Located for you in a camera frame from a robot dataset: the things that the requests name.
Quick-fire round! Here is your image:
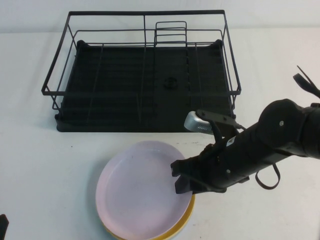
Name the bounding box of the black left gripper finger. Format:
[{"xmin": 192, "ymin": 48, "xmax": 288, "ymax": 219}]
[{"xmin": 0, "ymin": 214, "xmax": 10, "ymax": 240}]

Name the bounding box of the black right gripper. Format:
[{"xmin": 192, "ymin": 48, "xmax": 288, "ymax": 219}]
[{"xmin": 170, "ymin": 141, "xmax": 228, "ymax": 196}]

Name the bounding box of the pink round plate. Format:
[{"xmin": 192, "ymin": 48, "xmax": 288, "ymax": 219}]
[{"xmin": 94, "ymin": 140, "xmax": 194, "ymax": 232}]

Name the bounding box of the yellow round plate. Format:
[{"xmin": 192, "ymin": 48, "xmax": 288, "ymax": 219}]
[{"xmin": 100, "ymin": 193, "xmax": 197, "ymax": 240}]

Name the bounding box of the black plastic drain tray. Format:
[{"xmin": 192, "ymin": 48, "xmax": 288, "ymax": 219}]
[{"xmin": 54, "ymin": 39, "xmax": 237, "ymax": 133}]

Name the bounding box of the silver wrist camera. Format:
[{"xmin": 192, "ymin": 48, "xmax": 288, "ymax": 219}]
[{"xmin": 183, "ymin": 109, "xmax": 216, "ymax": 137}]

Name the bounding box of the black cable loop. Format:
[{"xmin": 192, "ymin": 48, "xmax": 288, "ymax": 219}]
[{"xmin": 254, "ymin": 161, "xmax": 281, "ymax": 190}]

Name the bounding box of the black cable bundle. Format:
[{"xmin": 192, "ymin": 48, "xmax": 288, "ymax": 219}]
[{"xmin": 292, "ymin": 65, "xmax": 320, "ymax": 99}]

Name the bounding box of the black wire dish rack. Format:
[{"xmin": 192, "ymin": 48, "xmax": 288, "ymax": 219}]
[{"xmin": 41, "ymin": 9, "xmax": 243, "ymax": 111}]

